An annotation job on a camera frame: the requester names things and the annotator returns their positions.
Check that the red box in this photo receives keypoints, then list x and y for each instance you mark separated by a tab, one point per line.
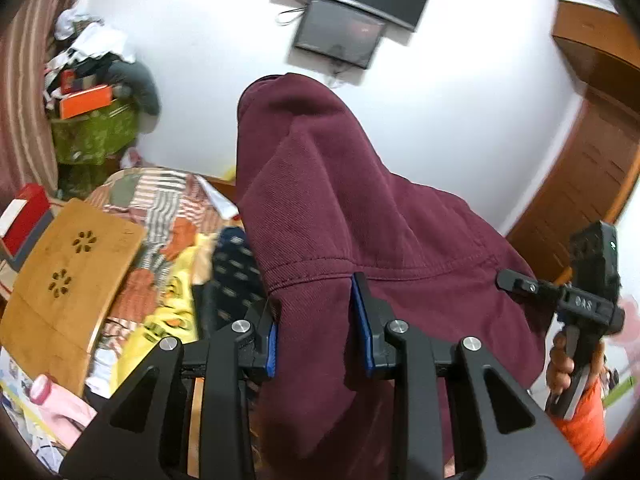
30	200

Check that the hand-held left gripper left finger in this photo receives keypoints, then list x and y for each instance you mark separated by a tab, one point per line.
271	355

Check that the white crumpled cloth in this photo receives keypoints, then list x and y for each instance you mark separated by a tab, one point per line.
95	40

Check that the dark grey garment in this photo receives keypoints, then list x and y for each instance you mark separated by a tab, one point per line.
140	85

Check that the maroon shirt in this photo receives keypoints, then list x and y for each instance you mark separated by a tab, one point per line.
350	185

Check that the printed paper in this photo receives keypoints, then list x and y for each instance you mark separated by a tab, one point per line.
20	400

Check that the wooden door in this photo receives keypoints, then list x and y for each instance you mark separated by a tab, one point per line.
590	160

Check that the small black monitor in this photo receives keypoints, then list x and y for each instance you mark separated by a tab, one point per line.
340	30

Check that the orange box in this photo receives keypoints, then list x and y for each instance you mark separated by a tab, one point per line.
85	101

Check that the striped curtain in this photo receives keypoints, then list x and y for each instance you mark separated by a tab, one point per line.
30	85

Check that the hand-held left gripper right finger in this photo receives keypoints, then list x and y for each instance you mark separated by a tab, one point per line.
361	330

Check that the yellow cloth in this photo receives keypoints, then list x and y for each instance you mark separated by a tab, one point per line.
170	310

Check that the person's right forearm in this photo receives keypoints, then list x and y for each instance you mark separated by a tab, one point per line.
585	425

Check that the printed blanket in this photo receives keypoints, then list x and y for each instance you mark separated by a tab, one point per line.
155	195

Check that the wooden lap board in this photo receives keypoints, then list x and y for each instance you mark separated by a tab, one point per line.
60	310

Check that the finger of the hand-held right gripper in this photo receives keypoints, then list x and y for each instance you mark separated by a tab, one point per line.
520	285

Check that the dark blue patterned cloth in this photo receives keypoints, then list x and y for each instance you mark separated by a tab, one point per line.
235	260

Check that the person's right hand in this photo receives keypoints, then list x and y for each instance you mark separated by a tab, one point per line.
560	365

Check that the pink plastic bottle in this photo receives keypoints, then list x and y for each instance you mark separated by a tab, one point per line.
65	405

